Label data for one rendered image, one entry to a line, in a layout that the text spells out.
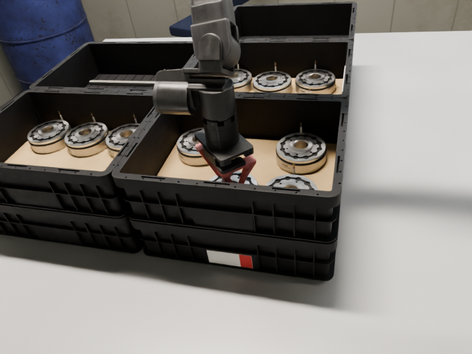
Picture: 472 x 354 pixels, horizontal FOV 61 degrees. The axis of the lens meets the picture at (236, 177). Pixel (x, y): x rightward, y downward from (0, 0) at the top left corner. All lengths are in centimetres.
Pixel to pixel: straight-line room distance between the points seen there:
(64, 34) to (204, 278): 224
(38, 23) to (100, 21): 102
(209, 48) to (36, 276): 62
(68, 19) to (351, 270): 241
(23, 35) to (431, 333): 260
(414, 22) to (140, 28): 208
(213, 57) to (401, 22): 269
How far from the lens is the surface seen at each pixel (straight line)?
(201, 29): 63
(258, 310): 77
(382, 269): 84
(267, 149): 89
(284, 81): 109
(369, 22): 321
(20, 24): 281
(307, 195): 63
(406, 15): 322
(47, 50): 284
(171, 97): 64
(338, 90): 110
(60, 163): 101
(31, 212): 95
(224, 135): 65
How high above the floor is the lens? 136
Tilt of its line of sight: 40 degrees down
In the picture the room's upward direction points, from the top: 8 degrees counter-clockwise
